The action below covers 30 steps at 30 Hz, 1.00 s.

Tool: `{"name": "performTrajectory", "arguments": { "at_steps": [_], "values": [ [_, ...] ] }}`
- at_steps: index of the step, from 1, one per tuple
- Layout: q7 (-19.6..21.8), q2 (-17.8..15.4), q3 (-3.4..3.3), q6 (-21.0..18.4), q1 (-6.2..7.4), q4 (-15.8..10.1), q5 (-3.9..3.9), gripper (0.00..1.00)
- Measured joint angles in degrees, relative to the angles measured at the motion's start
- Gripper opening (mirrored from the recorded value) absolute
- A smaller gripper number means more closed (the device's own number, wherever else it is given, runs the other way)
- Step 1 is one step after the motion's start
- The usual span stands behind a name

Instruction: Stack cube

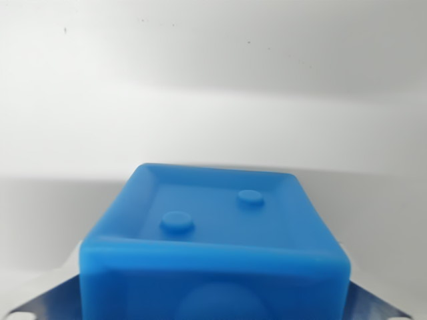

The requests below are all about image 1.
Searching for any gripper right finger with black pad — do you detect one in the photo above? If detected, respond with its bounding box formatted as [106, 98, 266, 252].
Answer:
[346, 281, 415, 320]

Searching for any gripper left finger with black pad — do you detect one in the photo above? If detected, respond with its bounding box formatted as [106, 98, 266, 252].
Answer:
[0, 273, 83, 320]

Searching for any blue soft cube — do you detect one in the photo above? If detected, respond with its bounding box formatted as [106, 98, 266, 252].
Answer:
[79, 162, 352, 320]

